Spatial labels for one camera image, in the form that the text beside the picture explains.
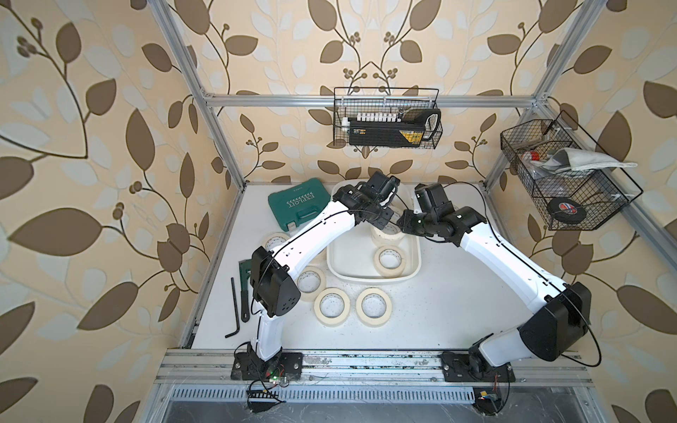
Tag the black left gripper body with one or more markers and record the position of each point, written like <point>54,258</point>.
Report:
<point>384,218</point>

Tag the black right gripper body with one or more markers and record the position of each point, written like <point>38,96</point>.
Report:
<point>418,223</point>

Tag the cream tape roll nine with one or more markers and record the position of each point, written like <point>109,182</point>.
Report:
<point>390,235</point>

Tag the cream tape roll two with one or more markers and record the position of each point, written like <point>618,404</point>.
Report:
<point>390,262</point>

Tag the cream tape roll one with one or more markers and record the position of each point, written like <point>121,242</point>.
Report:
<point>374,307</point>

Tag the cream tape roll four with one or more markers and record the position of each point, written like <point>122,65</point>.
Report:
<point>311,282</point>

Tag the cream tape roll seven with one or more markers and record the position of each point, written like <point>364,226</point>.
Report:
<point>332,307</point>

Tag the cream tape roll three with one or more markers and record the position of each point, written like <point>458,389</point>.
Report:
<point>272,242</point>

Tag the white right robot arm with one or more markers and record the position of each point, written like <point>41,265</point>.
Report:
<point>560,311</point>

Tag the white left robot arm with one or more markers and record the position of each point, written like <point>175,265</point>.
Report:
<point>273,272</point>

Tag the white plastic storage box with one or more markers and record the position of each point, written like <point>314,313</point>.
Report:
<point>351,256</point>

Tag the black yellow box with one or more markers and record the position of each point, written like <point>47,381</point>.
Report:
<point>385,134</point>

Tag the black tape roll red label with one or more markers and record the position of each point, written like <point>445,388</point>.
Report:
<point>566,211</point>

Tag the green tool case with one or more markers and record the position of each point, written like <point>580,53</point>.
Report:
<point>299,204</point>

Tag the grey cloth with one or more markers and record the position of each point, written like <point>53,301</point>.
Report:
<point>568,160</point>

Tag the green pipe wrench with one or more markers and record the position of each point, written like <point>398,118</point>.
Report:
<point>244,276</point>

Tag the black hex key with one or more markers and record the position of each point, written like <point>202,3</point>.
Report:
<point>237,320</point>

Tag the black wire basket back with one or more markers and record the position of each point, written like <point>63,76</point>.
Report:
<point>408,111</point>

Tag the black wire basket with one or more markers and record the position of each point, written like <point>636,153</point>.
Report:
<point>603,192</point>
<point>408,111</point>

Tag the black wire basket right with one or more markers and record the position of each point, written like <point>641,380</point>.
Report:
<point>603,192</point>

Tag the aluminium frame back bar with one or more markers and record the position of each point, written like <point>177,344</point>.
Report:
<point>311,101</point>

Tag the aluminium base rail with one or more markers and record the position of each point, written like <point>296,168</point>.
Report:
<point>365,368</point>

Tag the aluminium frame post right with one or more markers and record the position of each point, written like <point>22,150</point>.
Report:
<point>538,50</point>

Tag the aluminium frame post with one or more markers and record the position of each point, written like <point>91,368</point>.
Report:
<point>162,14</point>
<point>538,50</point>

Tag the aluminium frame post left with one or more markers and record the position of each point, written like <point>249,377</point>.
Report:
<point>162,14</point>

